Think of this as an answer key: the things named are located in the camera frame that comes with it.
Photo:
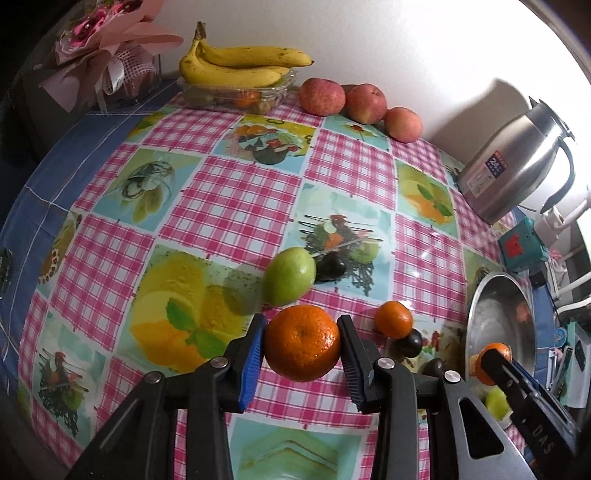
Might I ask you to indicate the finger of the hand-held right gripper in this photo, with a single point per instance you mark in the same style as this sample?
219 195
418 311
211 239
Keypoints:
503 374
525 374

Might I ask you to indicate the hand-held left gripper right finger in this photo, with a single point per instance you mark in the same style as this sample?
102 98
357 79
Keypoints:
354 369

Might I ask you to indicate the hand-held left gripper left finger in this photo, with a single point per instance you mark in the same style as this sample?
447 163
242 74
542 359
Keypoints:
249 367

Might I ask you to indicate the medium orange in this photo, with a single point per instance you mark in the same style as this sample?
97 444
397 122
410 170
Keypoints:
501 351

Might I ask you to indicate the large orange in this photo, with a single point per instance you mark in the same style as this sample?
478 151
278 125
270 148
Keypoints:
302 342

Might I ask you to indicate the stainless steel bowl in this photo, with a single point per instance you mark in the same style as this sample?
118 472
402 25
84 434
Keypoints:
498 314

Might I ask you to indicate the large green guava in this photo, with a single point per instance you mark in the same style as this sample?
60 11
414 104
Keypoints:
288 277

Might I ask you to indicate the round teal tin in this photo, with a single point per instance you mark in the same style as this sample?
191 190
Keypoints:
561 337

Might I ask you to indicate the white green carton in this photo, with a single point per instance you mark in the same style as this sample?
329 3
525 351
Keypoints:
577 369

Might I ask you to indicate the small orange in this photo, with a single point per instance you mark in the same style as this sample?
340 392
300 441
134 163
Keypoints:
393 319

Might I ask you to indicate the black power adapter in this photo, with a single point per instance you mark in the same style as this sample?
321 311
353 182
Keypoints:
538 279

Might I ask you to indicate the white metal rack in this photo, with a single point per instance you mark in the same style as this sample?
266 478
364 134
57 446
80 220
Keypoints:
575 288

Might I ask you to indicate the teal box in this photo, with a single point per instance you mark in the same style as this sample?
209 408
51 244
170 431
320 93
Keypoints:
519 244

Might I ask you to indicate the white desk lamp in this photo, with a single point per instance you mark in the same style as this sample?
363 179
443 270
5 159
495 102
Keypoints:
554 219

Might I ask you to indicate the pink checked printed tablecloth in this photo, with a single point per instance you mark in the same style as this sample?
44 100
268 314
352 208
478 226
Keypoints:
221 184

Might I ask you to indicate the stainless steel thermos jug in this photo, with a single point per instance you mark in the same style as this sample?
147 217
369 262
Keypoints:
512 166

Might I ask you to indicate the red apple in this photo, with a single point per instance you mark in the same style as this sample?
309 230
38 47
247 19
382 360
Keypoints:
403 123
322 96
366 104

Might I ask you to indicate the clear plastic fruit container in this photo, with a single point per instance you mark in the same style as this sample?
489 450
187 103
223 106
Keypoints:
217 96

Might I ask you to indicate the yellow banana bunch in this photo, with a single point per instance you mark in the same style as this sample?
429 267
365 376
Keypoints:
240 62

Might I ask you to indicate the pink flower bouquet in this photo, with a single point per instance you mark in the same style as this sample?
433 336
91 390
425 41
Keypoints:
101 41

